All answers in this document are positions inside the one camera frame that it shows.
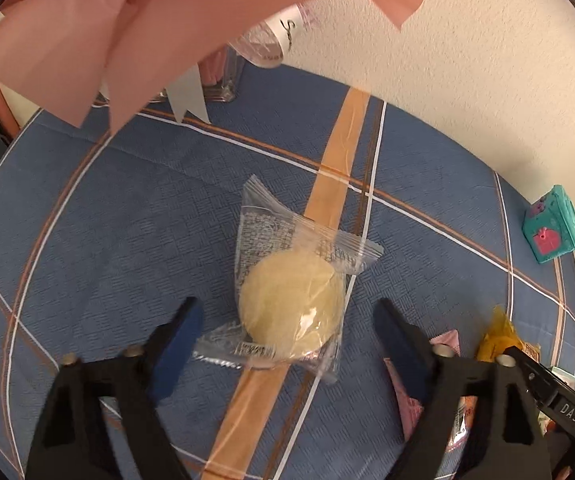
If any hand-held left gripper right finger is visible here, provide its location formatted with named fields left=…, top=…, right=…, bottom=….
left=372, top=298, right=553, bottom=480

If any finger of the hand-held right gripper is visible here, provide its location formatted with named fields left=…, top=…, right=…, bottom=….
left=507, top=346, right=575, bottom=441

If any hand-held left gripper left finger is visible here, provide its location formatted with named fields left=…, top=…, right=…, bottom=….
left=26, top=296, right=205, bottom=480

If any white tray teal rim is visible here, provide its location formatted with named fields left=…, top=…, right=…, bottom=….
left=550, top=366, right=575, bottom=392

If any round pastry clear wrapper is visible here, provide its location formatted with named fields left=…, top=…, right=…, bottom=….
left=192, top=175, right=385, bottom=386

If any pink snack packet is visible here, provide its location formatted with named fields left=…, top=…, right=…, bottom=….
left=383, top=329, right=471, bottom=461

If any yellow cake packet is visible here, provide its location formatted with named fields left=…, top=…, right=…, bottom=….
left=476, top=306, right=525, bottom=363

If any blue plaid tablecloth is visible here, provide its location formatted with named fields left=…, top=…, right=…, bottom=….
left=0, top=62, right=575, bottom=480

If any teal toy chest box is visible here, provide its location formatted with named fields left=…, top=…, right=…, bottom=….
left=522, top=185, right=575, bottom=264

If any white ribbon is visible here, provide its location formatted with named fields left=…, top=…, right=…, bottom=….
left=167, top=4, right=321, bottom=125

